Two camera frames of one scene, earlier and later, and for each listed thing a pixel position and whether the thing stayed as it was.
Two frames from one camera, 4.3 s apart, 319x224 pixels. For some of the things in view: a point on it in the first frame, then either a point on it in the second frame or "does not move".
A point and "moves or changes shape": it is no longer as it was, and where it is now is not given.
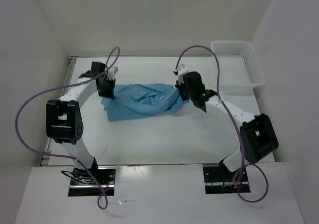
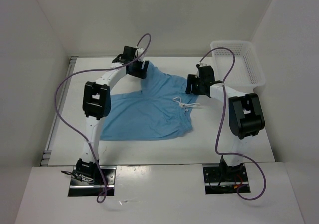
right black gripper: (184, 97) to (191, 79)
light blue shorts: (134, 100) moves or changes shape
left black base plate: (82, 184) does not move
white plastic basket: (240, 70) does not move
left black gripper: (109, 93) to (140, 72)
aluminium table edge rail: (72, 62) does not move
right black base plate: (218, 180) does not move
